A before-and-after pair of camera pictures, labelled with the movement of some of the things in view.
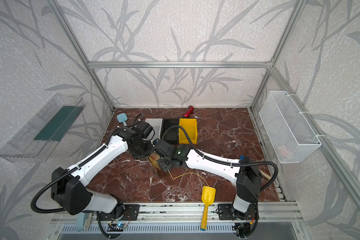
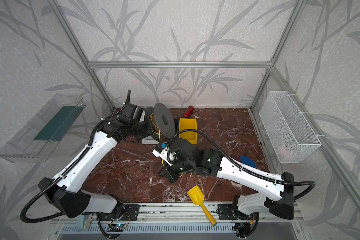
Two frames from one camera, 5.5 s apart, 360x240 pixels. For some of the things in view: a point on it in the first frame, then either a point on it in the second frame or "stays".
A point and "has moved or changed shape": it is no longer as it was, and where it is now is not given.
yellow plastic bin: x=190 y=126 stays
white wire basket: x=290 y=137 stays
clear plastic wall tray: x=38 y=138 stays
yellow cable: x=191 y=173 has moved or changed shape
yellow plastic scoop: x=207 y=196 -> x=197 y=195
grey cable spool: x=154 y=158 -> x=162 y=121
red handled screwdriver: x=188 y=111 stays
